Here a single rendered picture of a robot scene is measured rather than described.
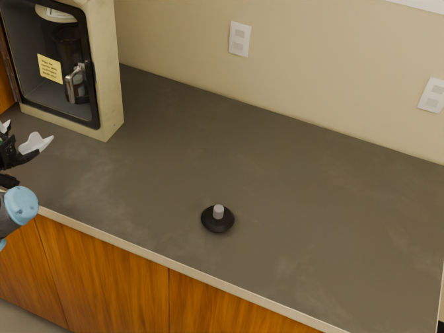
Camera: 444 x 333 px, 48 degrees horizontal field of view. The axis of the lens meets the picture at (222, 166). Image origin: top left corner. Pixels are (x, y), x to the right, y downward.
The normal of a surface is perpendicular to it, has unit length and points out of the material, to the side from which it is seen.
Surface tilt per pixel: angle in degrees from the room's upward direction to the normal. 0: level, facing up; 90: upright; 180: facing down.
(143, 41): 90
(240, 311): 90
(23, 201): 47
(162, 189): 0
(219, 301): 90
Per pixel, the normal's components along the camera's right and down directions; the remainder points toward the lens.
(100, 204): 0.07, -0.70
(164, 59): -0.39, 0.63
